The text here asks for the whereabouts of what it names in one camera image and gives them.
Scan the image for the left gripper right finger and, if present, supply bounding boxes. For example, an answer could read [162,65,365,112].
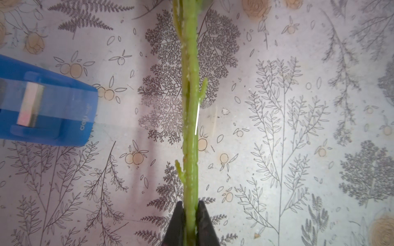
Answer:
[196,200,220,246]

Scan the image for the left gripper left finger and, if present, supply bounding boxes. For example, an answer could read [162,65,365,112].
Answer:
[161,201,185,246]

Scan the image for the blue tape dispenser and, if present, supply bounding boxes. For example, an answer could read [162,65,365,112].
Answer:
[1,55,98,147]

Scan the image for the pink flower bouquet green stems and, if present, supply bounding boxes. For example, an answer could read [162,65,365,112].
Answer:
[172,1,208,246]

